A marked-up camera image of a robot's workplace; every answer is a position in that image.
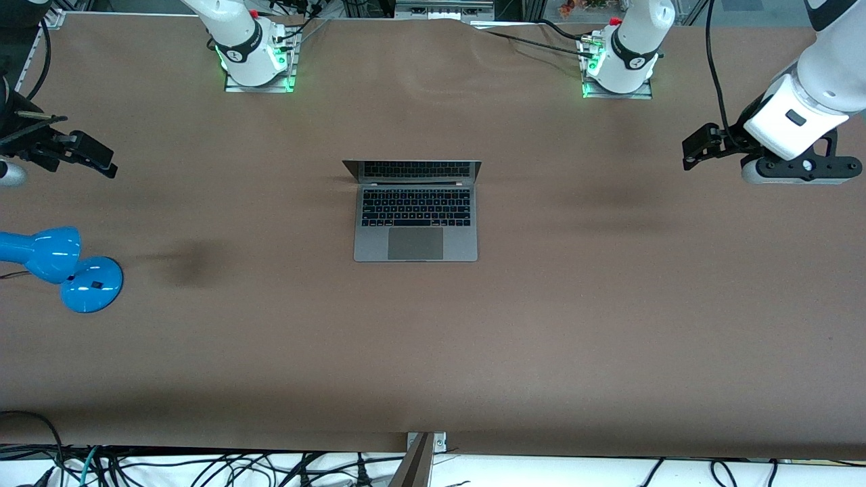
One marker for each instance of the blue desk lamp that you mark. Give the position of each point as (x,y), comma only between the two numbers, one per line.
(47,251)

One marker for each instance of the colourful background flowers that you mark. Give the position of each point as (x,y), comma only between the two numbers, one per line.
(582,7)

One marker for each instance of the dark metal pole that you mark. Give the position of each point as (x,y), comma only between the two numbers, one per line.
(414,467)

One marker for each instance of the white floor sheet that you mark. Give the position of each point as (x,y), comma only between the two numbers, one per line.
(541,473)

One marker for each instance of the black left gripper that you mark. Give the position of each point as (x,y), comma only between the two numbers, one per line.
(732,140)

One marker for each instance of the grey background equipment box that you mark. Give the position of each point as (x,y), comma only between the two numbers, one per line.
(443,8)

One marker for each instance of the black left camera mount bracket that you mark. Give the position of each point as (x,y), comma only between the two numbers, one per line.
(812,166)

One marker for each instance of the silver table clamp bracket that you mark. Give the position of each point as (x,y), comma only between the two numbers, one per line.
(440,441)

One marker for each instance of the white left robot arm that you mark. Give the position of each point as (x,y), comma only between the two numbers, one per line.
(832,61)

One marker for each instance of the brown table cover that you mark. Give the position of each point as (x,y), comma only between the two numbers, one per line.
(433,352)

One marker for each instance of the grey laptop with black keyboard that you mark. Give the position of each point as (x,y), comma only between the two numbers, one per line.
(416,243)

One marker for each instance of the aluminium frame rail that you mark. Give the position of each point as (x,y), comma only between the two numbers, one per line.
(30,64)

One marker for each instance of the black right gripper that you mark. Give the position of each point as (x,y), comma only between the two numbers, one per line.
(28,141)

